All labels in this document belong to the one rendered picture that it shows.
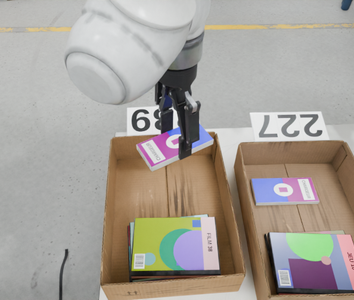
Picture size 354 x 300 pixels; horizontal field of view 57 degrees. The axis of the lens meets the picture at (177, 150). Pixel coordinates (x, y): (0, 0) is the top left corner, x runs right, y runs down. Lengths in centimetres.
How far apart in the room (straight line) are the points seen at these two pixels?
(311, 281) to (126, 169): 53
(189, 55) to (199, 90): 179
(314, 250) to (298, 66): 203
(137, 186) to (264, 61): 197
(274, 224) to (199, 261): 22
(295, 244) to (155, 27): 61
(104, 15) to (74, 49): 4
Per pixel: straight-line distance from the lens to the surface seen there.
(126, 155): 93
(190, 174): 90
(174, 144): 74
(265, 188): 89
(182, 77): 58
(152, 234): 77
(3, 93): 260
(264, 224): 85
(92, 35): 34
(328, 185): 96
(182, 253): 75
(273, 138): 89
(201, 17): 50
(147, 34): 34
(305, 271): 79
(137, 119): 90
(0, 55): 300
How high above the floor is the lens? 149
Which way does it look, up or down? 50 degrees down
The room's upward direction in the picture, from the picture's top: straight up
